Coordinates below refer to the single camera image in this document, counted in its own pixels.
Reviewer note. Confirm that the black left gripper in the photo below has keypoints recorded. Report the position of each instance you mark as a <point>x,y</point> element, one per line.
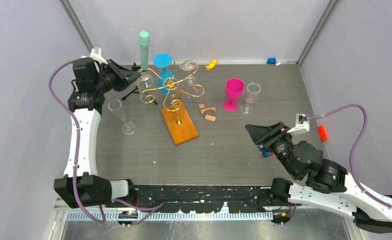
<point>125,77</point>

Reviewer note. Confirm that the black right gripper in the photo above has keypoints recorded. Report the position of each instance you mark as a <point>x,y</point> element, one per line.
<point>259,133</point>

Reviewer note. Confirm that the clear wine glass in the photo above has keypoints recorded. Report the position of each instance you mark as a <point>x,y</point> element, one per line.
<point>117,109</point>
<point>251,96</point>
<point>145,81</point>
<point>189,73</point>

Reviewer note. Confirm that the clear wine glass front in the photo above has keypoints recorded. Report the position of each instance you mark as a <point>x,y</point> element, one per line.
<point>251,96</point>

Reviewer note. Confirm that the pink plastic wine glass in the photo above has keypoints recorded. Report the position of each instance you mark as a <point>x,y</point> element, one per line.
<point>233,90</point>

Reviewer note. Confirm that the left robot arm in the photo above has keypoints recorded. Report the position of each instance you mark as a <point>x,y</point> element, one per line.
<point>81,186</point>

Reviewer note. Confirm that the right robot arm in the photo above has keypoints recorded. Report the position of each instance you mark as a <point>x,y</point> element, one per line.
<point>317,181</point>

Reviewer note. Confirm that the blue plastic wine glass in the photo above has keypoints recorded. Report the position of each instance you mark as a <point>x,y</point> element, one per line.
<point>162,61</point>

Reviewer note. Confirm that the orange wooden rack base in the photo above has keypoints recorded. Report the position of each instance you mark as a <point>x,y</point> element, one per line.
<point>180,125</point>

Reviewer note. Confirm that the colourful toy block calculator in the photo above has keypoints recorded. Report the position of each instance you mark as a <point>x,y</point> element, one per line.
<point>266,154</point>

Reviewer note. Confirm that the green microphone on tripod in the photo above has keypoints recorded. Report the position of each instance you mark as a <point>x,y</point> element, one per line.
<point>144,43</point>

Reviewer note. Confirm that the wooden rectangular block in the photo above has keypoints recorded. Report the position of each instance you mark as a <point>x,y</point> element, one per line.
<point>210,118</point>

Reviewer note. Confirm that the wooden arch block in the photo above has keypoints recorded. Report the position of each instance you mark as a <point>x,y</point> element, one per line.
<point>208,110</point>

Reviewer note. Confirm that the red block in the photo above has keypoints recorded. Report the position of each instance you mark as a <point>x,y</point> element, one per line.
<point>322,133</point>

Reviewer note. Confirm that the small blue block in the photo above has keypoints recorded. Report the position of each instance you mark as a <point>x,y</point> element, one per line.
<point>271,61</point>

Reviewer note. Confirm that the yellow curved block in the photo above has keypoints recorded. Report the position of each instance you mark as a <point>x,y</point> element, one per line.
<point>211,66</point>

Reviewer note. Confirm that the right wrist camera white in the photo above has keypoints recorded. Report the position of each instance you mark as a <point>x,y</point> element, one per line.
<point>302,125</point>

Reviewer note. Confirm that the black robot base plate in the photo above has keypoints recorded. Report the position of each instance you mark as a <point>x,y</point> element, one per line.
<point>201,199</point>

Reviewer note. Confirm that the aluminium frame rail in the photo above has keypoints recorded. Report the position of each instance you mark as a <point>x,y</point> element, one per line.
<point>77,24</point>

